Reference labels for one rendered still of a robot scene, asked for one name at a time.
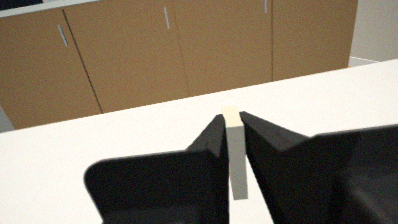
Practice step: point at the beige domino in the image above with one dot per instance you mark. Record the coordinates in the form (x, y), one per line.
(237, 152)

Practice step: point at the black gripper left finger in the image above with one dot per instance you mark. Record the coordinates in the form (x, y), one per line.
(196, 175)

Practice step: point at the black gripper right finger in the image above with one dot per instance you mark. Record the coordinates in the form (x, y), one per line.
(295, 172)

